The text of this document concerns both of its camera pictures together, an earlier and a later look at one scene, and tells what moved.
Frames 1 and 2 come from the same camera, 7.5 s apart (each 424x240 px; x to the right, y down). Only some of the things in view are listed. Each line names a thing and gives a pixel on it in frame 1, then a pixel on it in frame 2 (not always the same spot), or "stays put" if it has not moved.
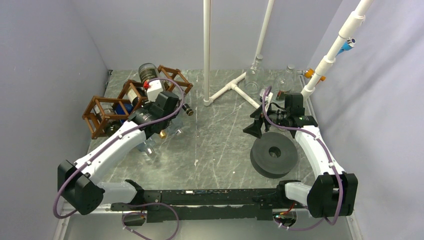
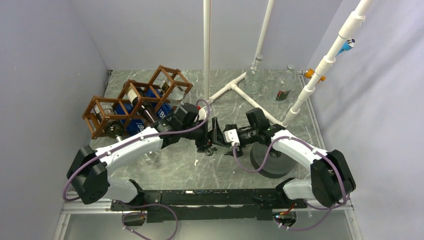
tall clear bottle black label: [148, 71] -> [208, 149]
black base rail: [207, 205] stays put
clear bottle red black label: [254, 78] stays put
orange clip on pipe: [310, 72] stays put
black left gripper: [148, 106] -> [215, 136]
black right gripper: [254, 129] -> [241, 145]
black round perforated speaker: [274, 155] stays put
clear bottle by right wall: [283, 84] stays put
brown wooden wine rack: [132, 92] stays put
